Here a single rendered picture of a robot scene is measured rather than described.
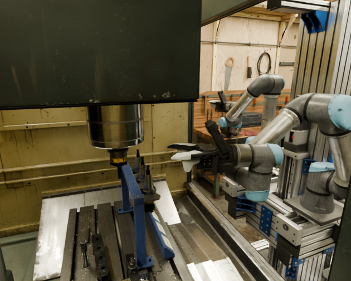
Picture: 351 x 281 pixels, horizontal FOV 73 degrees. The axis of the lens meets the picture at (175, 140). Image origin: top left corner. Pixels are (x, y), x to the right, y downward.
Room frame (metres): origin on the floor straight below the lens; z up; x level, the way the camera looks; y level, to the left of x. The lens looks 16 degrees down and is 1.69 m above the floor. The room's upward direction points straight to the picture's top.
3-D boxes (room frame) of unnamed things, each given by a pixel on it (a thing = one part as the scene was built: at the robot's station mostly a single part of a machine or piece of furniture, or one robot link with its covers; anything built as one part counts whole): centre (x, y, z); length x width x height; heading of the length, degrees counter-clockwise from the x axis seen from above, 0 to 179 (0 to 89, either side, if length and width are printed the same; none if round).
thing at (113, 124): (0.67, 0.17, 1.56); 0.16 x 0.16 x 0.12
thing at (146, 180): (0.90, 0.11, 1.26); 0.04 x 0.04 x 0.07
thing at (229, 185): (1.53, -0.53, 0.95); 0.40 x 0.13 x 0.09; 113
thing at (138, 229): (0.83, 0.15, 1.05); 0.10 x 0.05 x 0.30; 109
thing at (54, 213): (1.28, 0.38, 0.75); 0.89 x 0.70 x 0.26; 109
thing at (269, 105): (1.61, -0.64, 1.41); 0.15 x 0.12 x 0.55; 127
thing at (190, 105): (1.85, -0.11, 1.40); 0.04 x 0.04 x 1.20; 19
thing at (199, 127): (3.61, -1.42, 0.71); 2.21 x 0.95 x 1.43; 113
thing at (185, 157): (0.64, -0.03, 1.44); 0.09 x 0.03 x 0.06; 122
